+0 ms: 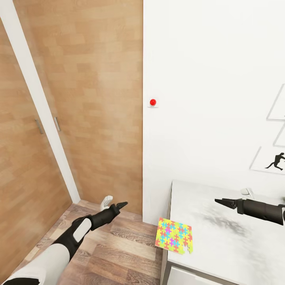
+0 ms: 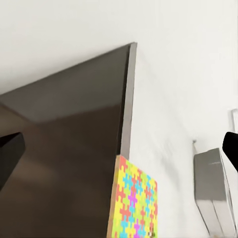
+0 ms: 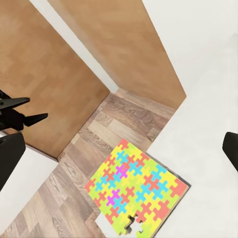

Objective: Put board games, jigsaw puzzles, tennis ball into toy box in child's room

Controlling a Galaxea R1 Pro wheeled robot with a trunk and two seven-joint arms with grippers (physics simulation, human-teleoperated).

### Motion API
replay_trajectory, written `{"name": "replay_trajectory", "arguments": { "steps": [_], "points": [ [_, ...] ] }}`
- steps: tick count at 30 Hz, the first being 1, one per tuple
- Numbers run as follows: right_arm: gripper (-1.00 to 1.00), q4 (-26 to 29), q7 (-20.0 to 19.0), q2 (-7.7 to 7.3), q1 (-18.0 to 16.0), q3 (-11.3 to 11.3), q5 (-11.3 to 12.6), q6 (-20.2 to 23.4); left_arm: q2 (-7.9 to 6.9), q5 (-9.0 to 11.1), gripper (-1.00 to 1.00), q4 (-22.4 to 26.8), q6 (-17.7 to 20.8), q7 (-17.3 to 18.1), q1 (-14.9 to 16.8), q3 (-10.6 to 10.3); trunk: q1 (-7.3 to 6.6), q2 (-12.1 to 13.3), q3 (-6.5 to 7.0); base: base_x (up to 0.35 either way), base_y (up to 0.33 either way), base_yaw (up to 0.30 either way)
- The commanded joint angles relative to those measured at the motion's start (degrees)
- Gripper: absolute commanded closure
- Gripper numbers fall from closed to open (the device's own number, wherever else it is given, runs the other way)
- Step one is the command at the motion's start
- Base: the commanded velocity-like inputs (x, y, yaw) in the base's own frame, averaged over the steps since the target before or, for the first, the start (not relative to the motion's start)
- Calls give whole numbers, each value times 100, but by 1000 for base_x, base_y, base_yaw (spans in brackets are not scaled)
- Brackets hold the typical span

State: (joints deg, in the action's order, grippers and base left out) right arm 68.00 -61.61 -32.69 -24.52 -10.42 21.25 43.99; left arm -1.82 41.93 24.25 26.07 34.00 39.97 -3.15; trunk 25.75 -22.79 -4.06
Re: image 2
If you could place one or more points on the desk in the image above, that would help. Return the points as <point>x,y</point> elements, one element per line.
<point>74,123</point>

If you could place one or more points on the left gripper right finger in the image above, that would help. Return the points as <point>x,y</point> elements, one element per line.
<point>230,148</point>

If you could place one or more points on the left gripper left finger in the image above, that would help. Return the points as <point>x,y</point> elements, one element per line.
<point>12,147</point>

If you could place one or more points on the toy box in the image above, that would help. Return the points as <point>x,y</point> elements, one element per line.
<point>212,194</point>

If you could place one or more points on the jigsaw puzzle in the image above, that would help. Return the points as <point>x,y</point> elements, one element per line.
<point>134,203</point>

